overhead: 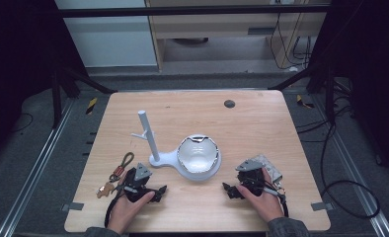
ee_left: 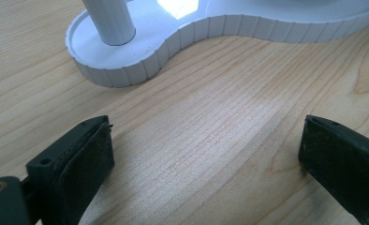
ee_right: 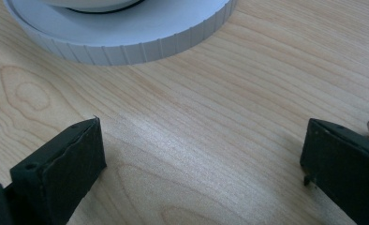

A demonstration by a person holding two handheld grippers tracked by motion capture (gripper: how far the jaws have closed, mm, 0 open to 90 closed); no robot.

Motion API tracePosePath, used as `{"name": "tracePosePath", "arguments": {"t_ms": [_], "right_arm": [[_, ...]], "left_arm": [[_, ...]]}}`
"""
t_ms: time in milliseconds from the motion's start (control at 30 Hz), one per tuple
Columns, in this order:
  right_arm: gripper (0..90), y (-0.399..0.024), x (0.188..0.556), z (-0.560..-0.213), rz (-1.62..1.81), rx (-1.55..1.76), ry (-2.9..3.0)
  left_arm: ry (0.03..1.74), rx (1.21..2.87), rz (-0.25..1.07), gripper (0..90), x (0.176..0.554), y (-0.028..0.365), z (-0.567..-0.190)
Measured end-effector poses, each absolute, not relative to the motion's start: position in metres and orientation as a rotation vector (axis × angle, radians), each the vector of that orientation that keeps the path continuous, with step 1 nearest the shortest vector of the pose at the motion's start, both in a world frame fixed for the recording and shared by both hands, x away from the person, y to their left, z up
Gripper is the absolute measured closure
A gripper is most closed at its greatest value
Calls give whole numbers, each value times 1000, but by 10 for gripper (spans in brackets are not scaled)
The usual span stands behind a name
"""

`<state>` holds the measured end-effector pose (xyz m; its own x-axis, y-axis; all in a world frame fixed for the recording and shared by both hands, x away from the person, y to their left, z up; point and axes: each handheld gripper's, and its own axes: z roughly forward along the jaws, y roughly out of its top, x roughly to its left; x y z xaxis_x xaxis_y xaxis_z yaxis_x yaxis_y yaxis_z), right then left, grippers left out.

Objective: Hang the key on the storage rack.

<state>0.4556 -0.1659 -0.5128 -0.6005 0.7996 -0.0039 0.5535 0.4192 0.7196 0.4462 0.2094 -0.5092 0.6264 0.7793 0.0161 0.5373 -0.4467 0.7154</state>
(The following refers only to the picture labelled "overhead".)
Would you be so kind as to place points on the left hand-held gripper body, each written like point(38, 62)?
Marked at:
point(135, 192)

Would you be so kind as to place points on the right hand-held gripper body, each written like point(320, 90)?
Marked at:
point(251, 179)

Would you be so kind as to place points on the person's left hand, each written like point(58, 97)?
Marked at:
point(126, 210)

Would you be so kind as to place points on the person's right hand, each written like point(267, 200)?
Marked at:
point(265, 204)

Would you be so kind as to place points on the white stand with pole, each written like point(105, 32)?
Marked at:
point(169, 158)

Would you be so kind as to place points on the white bowl with silver rim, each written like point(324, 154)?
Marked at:
point(198, 156)

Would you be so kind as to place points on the grey tape strip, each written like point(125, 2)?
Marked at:
point(73, 206)
point(321, 206)

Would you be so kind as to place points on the grey table grommet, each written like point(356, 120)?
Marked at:
point(229, 104)

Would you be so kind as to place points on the yellow black floor tape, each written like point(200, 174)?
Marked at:
point(91, 106)
point(303, 102)

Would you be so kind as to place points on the black metal stand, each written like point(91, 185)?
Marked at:
point(56, 98)
point(329, 95)

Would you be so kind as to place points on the white cabinet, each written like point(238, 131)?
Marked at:
point(110, 39)

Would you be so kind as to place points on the light wooden desk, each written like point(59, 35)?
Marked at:
point(215, 24)

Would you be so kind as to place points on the dark curtain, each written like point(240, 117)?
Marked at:
point(373, 65)
point(18, 65)

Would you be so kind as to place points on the black horizontal bar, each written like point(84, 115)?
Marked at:
point(182, 11)

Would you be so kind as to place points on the metal floor rail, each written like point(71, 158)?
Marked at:
point(357, 171)
point(34, 164)

